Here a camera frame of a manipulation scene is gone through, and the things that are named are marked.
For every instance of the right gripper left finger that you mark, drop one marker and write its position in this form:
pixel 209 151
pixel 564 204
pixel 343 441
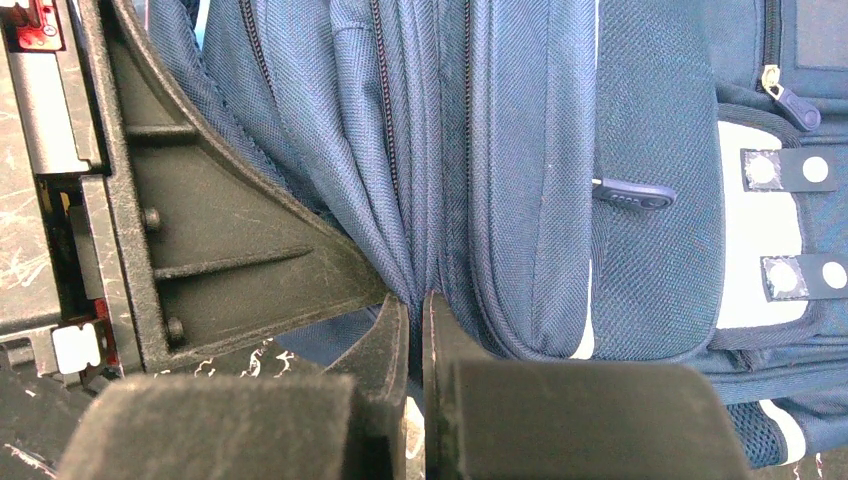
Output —
pixel 345 422

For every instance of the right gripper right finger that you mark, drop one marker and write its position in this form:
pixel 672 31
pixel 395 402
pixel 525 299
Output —
pixel 489 418

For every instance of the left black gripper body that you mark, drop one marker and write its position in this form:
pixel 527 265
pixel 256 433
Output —
pixel 64 305

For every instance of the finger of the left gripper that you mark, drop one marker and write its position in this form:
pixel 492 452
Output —
pixel 215 257

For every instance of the navy blue backpack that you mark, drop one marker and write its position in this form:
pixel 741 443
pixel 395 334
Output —
pixel 640 181

